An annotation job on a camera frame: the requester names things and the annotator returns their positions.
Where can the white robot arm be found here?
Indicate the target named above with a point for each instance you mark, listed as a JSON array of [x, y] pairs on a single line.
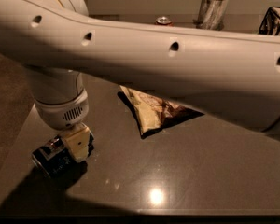
[[234, 77]]

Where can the metal mesh utensil cup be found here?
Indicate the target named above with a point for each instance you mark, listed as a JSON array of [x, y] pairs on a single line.
[[211, 14]]

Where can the black wire basket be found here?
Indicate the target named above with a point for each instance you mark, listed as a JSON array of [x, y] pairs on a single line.
[[271, 22]]

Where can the orange soda can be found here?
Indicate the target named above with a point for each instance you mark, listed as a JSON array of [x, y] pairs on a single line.
[[163, 21]]

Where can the blue pepsi can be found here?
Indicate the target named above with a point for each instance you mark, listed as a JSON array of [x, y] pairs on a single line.
[[53, 158]]

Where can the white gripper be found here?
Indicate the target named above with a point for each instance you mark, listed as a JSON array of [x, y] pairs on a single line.
[[62, 115]]

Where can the sea salt chips bag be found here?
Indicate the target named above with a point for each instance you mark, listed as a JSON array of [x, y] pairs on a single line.
[[154, 114]]

